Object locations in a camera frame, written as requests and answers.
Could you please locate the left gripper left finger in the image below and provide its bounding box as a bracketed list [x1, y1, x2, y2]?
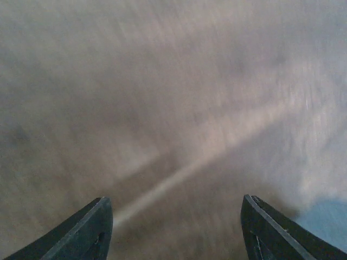
[6, 197, 113, 259]

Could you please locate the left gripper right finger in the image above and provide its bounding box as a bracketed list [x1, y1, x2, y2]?
[240, 194, 346, 260]

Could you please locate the light blue cleaning cloth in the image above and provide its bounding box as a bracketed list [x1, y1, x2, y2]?
[295, 199, 347, 252]

